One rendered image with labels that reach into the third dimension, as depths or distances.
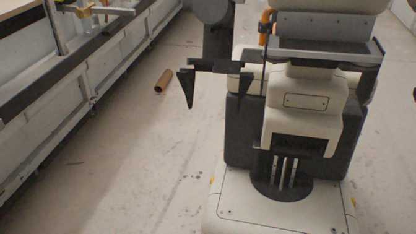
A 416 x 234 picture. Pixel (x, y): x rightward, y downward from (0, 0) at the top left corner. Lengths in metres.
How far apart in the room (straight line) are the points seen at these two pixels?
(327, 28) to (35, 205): 1.64
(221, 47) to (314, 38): 0.33
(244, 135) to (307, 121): 0.46
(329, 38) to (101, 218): 1.36
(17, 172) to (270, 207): 1.27
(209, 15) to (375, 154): 1.87
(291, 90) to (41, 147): 1.49
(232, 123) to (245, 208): 0.35
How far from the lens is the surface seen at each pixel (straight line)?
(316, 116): 0.98
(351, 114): 1.13
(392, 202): 2.00
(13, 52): 1.78
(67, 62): 1.68
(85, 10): 1.85
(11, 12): 1.77
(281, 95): 0.94
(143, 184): 1.86
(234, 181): 1.45
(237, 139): 1.38
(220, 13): 0.52
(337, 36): 0.85
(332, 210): 1.44
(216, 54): 0.58
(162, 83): 2.65
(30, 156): 1.99
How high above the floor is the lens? 1.33
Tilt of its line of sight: 35 degrees down
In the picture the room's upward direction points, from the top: straight up
